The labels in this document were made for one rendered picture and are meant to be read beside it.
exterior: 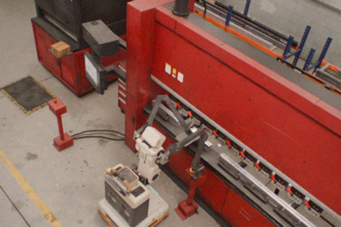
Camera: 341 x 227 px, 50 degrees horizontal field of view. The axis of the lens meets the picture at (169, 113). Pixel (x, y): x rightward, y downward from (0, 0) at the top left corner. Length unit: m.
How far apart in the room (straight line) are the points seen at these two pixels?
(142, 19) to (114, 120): 2.33
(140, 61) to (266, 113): 1.67
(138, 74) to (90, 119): 1.79
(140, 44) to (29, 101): 2.80
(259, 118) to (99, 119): 3.10
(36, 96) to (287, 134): 4.38
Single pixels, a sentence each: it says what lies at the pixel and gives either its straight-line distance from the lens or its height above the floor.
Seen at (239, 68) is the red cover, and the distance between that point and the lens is 3.54.
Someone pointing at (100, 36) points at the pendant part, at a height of 1.95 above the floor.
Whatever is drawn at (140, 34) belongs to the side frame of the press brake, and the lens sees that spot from 4.20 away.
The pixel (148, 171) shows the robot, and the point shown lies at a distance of 4.20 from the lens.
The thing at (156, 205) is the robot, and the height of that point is 0.28.
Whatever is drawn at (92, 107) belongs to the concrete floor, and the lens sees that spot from 6.25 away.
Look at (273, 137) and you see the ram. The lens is 3.66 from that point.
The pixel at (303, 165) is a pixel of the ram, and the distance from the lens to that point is 3.63.
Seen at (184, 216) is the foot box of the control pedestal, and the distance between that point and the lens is 4.91.
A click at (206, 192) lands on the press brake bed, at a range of 4.72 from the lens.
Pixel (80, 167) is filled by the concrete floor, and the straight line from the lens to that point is 5.36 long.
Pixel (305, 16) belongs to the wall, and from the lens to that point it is 8.14.
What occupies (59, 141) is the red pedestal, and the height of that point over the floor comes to 0.12.
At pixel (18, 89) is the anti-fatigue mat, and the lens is 6.77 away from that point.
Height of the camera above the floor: 4.14
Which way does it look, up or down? 42 degrees down
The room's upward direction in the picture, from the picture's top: 7 degrees clockwise
